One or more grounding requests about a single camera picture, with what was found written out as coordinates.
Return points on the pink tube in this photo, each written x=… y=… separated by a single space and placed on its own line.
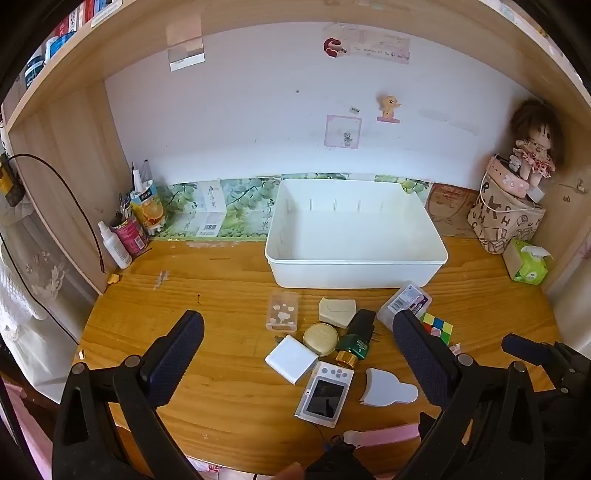
x=392 y=434

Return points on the green tissue pack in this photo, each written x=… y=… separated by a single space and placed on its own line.
x=524 y=267

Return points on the white digital camera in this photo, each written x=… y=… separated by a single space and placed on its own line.
x=323 y=397

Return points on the yellow and black device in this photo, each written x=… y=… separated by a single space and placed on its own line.
x=8 y=184

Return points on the black case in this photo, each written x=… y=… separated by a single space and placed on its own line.
x=362 y=323

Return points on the pink round box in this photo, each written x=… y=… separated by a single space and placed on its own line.
x=505 y=180

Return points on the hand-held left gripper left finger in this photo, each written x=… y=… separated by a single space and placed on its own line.
x=178 y=355

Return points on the wooden desk hutch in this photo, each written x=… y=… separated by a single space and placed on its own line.
x=69 y=138

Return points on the white tube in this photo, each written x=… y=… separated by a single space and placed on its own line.
x=137 y=180

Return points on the round wooden disc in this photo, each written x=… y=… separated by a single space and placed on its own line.
x=321 y=339

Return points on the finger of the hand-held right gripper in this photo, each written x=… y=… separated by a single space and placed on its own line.
x=526 y=348

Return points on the row of books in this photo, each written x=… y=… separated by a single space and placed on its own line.
x=78 y=18

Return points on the clear tape patch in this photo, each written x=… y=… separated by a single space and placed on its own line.
x=186 y=56

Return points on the colourful puzzle cube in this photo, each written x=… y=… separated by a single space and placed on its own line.
x=438 y=327

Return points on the white power adapter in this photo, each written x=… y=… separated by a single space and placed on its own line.
x=291 y=357

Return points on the small clear plastic box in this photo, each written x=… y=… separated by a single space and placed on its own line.
x=282 y=318

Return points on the pink can pen holder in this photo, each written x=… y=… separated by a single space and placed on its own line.
x=131 y=235

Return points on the clear labelled plastic box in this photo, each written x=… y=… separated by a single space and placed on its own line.
x=401 y=302

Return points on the white bottle-shaped card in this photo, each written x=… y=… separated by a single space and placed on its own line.
x=383 y=390

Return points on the paper note strip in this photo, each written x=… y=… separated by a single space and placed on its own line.
x=378 y=46

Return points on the brown tape patch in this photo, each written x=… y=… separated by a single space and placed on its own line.
x=183 y=28

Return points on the green grape border strip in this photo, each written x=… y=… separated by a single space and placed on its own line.
x=244 y=198

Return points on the beige envelope-shaped box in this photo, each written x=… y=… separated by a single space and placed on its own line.
x=337 y=314

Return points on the white lace curtain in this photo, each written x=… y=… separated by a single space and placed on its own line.
x=41 y=277

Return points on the printed fabric bag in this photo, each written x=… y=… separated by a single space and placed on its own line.
x=498 y=226

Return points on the yellow pony wall sticker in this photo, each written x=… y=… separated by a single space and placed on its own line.
x=388 y=107

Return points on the white spray bottle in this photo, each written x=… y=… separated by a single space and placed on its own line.
x=115 y=249

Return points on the red wall sticker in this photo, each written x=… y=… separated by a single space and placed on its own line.
x=331 y=47

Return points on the pink square wall sticker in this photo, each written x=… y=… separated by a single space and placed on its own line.
x=341 y=131

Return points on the brown-haired doll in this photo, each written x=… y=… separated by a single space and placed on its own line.
x=535 y=152

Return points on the green bottle with gold cap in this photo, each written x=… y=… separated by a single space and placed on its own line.
x=355 y=347

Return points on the white cardboard box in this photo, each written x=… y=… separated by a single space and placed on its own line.
x=210 y=217

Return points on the brown cartoon cardboard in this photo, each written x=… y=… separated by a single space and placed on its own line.
x=452 y=212

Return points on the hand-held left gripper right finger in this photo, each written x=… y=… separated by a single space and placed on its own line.
x=422 y=355

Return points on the small yellow item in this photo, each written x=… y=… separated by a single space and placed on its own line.
x=112 y=278

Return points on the white plastic storage bin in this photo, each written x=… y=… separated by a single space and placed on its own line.
x=351 y=272

